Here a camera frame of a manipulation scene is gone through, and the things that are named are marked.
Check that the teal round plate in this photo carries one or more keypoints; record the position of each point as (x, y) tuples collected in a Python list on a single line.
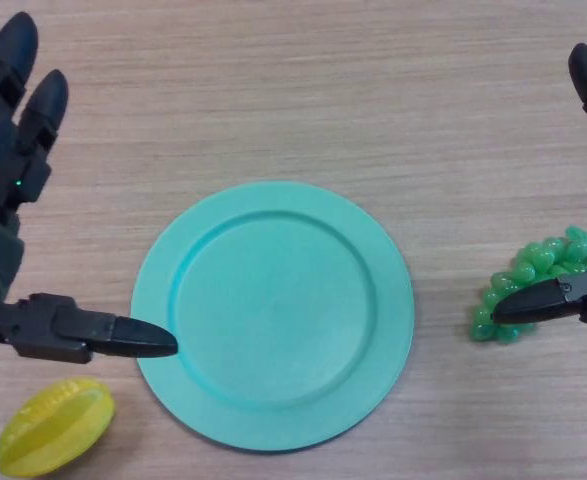
[(273, 320)]

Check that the green grape bunch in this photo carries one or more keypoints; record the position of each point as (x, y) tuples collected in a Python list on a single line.
[(533, 262)]

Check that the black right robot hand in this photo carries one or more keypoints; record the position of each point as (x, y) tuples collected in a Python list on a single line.
[(538, 302)]

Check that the yellow starfruit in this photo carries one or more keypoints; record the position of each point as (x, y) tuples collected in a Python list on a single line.
[(55, 427)]

